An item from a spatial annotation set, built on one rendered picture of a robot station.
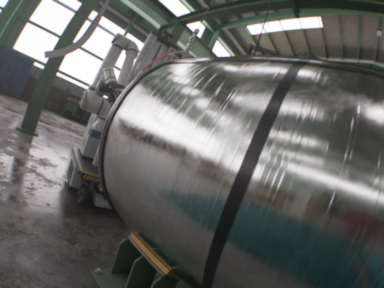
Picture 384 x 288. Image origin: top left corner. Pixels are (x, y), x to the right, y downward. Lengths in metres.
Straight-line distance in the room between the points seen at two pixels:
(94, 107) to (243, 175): 1.41
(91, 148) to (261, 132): 1.80
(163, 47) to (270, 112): 1.84
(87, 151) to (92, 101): 0.60
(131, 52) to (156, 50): 0.42
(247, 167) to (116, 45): 1.58
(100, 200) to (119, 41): 1.37
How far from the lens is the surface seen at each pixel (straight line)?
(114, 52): 1.77
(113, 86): 1.24
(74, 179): 1.87
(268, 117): 0.43
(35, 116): 3.93
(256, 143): 0.40
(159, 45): 2.15
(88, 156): 2.06
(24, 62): 10.28
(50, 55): 1.06
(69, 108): 10.05
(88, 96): 1.64
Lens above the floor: 0.79
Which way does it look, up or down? 2 degrees up
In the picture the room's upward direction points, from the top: 22 degrees clockwise
